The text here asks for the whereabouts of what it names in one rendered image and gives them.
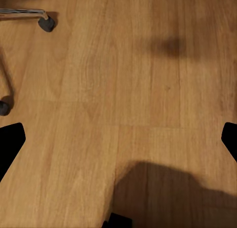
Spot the swivel chair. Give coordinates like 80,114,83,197
0,8,55,116

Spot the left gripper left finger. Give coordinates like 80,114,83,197
0,122,26,182

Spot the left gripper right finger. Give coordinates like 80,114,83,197
221,122,237,162

